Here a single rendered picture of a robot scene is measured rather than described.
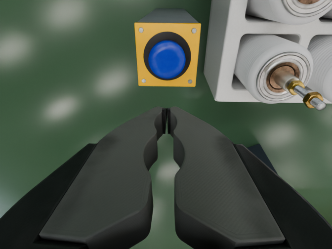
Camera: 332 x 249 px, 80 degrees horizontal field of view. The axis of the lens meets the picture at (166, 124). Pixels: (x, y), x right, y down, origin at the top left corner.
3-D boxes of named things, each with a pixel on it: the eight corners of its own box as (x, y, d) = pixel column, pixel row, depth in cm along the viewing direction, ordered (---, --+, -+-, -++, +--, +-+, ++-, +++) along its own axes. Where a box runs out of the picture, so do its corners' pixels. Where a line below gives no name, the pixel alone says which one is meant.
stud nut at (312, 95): (310, 89, 23) (314, 92, 22) (322, 93, 23) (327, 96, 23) (299, 103, 24) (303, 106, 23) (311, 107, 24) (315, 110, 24)
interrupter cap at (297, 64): (260, 105, 33) (261, 107, 32) (250, 63, 29) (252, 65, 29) (309, 89, 31) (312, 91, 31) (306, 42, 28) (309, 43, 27)
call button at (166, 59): (183, 73, 24) (184, 79, 22) (150, 73, 24) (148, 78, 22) (185, 37, 22) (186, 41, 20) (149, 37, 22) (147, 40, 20)
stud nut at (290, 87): (293, 77, 26) (296, 80, 26) (304, 81, 27) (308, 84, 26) (284, 91, 27) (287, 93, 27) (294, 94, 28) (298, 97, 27)
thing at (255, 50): (229, 77, 49) (255, 113, 33) (218, 38, 44) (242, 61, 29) (269, 61, 46) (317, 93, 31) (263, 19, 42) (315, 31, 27)
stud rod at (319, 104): (287, 77, 28) (321, 101, 22) (293, 80, 28) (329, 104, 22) (283, 84, 29) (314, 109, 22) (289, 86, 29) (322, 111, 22)
